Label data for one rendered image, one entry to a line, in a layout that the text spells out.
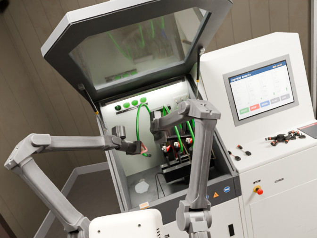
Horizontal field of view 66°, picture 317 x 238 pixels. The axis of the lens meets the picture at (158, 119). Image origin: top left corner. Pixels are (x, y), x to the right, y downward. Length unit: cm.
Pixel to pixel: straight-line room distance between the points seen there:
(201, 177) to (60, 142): 55
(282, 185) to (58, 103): 276
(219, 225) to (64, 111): 251
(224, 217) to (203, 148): 92
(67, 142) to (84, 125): 245
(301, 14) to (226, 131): 195
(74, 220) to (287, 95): 146
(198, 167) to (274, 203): 104
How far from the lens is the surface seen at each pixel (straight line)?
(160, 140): 136
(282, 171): 169
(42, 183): 96
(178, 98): 176
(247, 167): 153
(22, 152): 94
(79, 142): 108
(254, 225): 185
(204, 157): 83
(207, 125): 81
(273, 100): 179
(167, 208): 148
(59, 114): 355
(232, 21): 304
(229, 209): 165
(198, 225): 88
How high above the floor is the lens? 191
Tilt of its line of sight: 23 degrees down
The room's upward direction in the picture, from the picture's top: 15 degrees counter-clockwise
